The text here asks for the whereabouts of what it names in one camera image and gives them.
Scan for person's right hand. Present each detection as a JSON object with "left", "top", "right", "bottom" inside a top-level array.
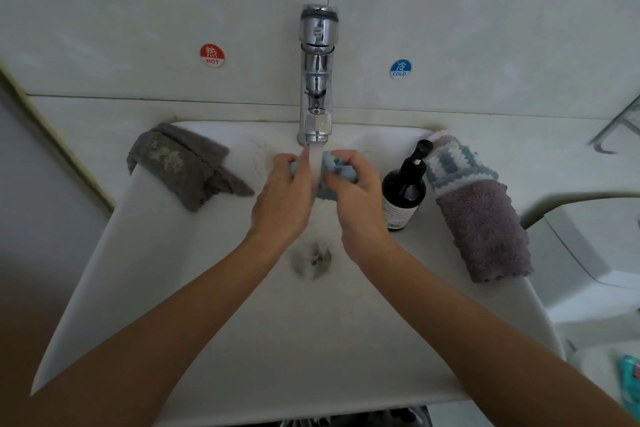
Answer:
[{"left": 330, "top": 148, "right": 401, "bottom": 265}]

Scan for person's left hand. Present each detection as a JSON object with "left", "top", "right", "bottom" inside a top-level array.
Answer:
[{"left": 245, "top": 146, "right": 326, "bottom": 258}]

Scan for blue stained cloth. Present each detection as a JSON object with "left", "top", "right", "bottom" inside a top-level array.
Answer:
[{"left": 290, "top": 151, "right": 359, "bottom": 201}]

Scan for pink white striped cloth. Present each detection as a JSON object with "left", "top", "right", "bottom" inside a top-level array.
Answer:
[{"left": 425, "top": 130, "right": 463, "bottom": 149}]

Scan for brown cloth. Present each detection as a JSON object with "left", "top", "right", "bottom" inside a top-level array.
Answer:
[{"left": 435, "top": 181, "right": 535, "bottom": 284}]

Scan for white ceramic sink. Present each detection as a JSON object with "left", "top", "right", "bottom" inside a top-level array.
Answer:
[{"left": 30, "top": 120, "right": 566, "bottom": 427}]

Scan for person's right forearm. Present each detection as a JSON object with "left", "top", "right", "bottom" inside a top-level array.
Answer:
[{"left": 365, "top": 240, "right": 636, "bottom": 427}]

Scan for person's left forearm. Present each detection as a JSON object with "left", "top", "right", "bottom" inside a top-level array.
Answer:
[{"left": 0, "top": 236, "right": 286, "bottom": 427}]

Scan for metal sink drain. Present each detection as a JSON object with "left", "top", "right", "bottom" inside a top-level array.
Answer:
[{"left": 290, "top": 242, "right": 334, "bottom": 280}]

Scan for black pump soap bottle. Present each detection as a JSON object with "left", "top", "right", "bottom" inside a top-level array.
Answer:
[{"left": 381, "top": 139, "right": 435, "bottom": 233}]

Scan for chrome faucet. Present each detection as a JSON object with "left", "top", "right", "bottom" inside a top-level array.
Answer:
[{"left": 296, "top": 4, "right": 340, "bottom": 147}]

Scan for blue round sticker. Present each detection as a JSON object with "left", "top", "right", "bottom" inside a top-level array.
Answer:
[{"left": 388, "top": 58, "right": 413, "bottom": 81}]

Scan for red round sticker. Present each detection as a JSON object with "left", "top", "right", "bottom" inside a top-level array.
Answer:
[{"left": 198, "top": 42, "right": 227, "bottom": 69}]

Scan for gray patterned trousers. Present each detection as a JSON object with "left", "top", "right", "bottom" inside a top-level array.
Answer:
[{"left": 280, "top": 406, "right": 433, "bottom": 427}]

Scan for white toilet tank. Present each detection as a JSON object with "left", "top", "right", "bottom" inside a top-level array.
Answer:
[{"left": 525, "top": 198, "right": 640, "bottom": 348}]

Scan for white toilet lid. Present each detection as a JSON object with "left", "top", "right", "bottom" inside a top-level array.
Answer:
[{"left": 575, "top": 346, "right": 640, "bottom": 427}]

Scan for teal tube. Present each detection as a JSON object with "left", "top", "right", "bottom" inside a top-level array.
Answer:
[{"left": 618, "top": 356, "right": 640, "bottom": 421}]

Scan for metal wall shelf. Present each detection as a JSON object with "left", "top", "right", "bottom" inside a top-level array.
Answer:
[{"left": 592, "top": 93, "right": 640, "bottom": 155}]

